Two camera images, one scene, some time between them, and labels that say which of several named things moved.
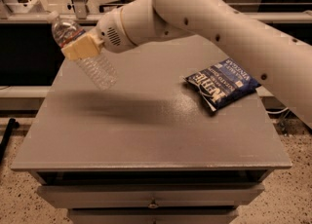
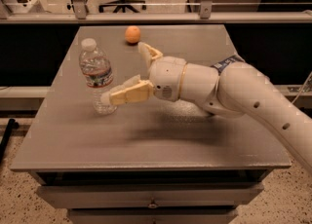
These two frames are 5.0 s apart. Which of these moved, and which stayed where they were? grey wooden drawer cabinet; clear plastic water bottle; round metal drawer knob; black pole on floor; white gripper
Moved: white gripper; clear plastic water bottle
Stayed: grey wooden drawer cabinet; round metal drawer knob; black pole on floor
